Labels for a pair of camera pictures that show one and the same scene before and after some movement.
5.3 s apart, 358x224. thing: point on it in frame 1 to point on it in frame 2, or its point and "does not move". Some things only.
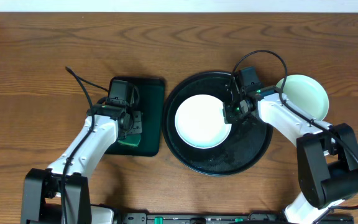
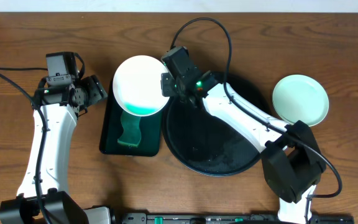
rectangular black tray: x=150 y=102 does not move
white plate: x=200 y=121 to x=137 y=86
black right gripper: x=229 y=117 to x=166 y=89
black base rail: x=229 y=218 does not move
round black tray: x=247 y=144 does not move
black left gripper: x=137 y=122 to x=96 y=89
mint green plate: x=307 y=93 does not move
